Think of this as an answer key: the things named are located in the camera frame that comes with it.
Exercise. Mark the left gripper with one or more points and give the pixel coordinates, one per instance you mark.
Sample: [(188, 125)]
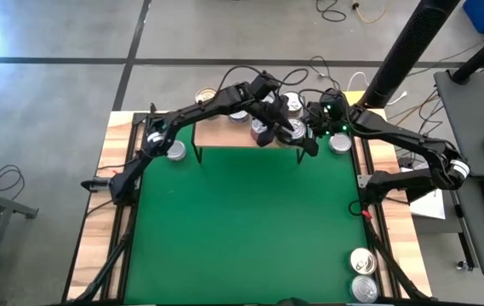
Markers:
[(275, 110)]

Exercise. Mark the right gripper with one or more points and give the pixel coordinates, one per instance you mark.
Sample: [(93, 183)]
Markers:
[(323, 127)]

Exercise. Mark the green label can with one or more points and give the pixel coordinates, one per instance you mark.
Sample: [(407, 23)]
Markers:
[(176, 151), (299, 134)]

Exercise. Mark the red label can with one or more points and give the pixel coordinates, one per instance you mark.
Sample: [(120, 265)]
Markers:
[(256, 126)]

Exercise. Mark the pale blue label can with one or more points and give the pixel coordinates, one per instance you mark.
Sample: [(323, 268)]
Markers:
[(339, 143)]

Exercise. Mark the teal can yellow print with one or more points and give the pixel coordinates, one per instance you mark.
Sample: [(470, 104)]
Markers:
[(294, 103)]

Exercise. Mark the blue label can gold lid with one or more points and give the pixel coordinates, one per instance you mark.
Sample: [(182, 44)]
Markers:
[(362, 260)]

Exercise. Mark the blue label can silver lid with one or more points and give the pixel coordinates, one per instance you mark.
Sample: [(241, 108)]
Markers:
[(364, 289)]

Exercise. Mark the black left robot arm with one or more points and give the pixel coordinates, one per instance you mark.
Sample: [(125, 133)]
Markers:
[(207, 106)]

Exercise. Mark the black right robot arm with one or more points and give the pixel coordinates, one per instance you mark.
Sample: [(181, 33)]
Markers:
[(394, 136)]

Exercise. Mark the yellow block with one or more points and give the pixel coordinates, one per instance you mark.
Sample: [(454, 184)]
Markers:
[(354, 97)]

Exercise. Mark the grey metal clamp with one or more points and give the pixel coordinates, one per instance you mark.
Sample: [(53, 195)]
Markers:
[(153, 108)]

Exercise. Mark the black ribbed column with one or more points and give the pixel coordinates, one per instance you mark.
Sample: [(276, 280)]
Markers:
[(407, 47)]

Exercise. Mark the white paper sheet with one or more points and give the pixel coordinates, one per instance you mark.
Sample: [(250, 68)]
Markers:
[(431, 206)]

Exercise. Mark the black diagonal strut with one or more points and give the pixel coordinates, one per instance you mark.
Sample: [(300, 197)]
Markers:
[(105, 268), (394, 268)]

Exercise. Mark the grey desk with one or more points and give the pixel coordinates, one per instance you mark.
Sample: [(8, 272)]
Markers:
[(471, 127)]

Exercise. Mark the black stand pole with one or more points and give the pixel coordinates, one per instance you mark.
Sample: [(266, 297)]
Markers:
[(480, 55)]

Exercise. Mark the black table clamp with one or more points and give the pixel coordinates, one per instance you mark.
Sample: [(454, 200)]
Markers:
[(95, 185)]

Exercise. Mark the grey metal stand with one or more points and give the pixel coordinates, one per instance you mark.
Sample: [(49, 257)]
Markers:
[(3, 206)]

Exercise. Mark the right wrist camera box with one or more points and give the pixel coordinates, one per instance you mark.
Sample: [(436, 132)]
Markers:
[(333, 102)]

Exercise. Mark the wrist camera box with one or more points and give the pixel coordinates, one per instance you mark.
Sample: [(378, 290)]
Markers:
[(263, 85), (333, 102)]

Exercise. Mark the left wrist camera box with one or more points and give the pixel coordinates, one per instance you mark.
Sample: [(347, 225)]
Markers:
[(263, 85)]

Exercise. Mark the wooden shelf black frame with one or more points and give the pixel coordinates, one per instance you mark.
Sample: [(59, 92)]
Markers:
[(224, 136)]

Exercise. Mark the silver corner bracket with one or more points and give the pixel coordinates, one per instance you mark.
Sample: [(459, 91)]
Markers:
[(364, 181)]

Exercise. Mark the black bolted corner bracket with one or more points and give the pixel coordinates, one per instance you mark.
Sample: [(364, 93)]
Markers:
[(139, 119)]

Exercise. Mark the black table frame rail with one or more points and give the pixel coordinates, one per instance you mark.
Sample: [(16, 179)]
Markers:
[(127, 221)]

